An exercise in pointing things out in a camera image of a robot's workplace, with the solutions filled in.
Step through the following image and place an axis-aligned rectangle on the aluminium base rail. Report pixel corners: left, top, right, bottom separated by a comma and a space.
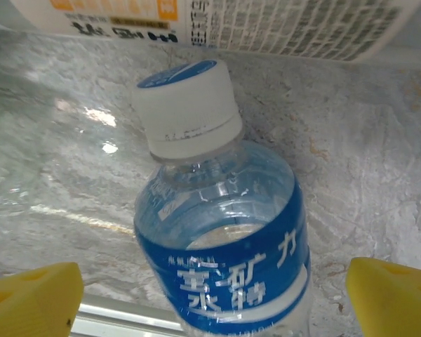
72, 293, 187, 337

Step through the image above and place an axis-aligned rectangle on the white orange label plastic bottle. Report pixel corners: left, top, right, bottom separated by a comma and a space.
6, 0, 421, 64

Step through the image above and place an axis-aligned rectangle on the blue label plastic bottle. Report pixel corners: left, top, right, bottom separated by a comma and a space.
131, 59, 313, 337

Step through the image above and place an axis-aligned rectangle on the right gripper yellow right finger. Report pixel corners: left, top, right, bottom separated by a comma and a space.
345, 256, 421, 337

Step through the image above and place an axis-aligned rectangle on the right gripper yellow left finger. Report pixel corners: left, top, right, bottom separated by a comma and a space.
0, 261, 85, 337

